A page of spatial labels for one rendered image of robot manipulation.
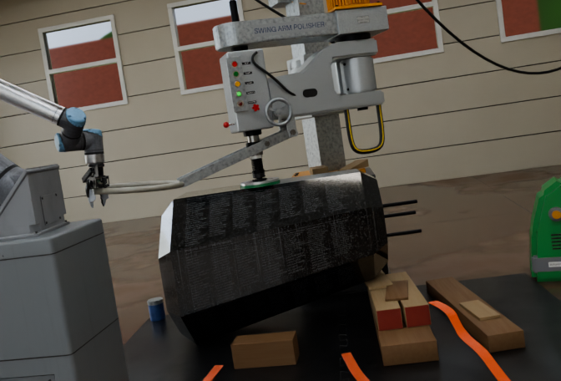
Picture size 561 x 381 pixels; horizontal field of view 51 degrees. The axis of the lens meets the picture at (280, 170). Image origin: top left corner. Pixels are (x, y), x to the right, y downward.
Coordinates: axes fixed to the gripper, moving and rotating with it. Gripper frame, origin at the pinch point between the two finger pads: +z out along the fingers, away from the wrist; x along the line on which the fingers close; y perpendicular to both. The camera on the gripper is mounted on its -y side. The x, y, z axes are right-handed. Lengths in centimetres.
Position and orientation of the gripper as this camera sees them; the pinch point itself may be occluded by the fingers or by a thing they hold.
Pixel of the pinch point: (97, 204)
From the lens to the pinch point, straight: 300.5
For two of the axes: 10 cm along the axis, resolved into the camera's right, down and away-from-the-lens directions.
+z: 0.8, 10.0, 0.6
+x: 6.8, -1.0, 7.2
